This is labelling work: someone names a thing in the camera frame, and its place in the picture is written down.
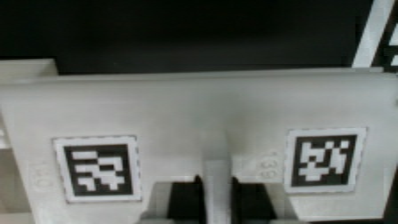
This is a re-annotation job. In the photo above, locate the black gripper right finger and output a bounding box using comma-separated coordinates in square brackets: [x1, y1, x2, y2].
[231, 178, 277, 224]

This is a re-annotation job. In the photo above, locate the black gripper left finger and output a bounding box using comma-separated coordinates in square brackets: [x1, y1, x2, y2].
[167, 176, 206, 224]

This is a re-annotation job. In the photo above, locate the white door panel with knob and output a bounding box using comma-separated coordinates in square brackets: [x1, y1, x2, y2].
[0, 69, 398, 224]

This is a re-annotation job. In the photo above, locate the white cabinet box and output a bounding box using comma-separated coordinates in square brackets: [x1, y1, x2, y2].
[0, 59, 59, 224]

